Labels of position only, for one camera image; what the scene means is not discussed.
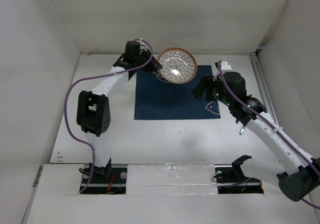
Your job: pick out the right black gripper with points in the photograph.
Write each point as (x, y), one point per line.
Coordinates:
(206, 83)

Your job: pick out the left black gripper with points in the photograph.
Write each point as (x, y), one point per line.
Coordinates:
(153, 65)

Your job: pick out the floral orange-rimmed plate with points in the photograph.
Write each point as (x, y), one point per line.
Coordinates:
(178, 65)

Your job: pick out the blue whale cloth napkin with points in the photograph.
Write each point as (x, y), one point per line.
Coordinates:
(156, 99)

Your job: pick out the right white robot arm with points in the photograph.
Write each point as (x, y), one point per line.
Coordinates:
(296, 186)

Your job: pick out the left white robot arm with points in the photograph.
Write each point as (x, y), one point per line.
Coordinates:
(94, 113)

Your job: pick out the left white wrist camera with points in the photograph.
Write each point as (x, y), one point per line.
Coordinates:
(142, 47)

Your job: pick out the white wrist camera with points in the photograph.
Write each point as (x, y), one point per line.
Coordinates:
(223, 65)
(142, 47)

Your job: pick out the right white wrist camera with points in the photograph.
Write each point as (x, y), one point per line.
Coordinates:
(223, 65)

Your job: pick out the green-handled metal fork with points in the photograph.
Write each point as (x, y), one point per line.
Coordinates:
(242, 130)

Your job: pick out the aluminium side rail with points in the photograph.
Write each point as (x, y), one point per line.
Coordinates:
(267, 94)

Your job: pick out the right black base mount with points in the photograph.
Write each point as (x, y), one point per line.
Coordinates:
(230, 179)

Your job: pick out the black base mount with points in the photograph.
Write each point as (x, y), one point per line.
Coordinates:
(114, 185)
(230, 179)

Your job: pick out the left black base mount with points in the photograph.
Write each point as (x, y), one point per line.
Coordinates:
(114, 185)

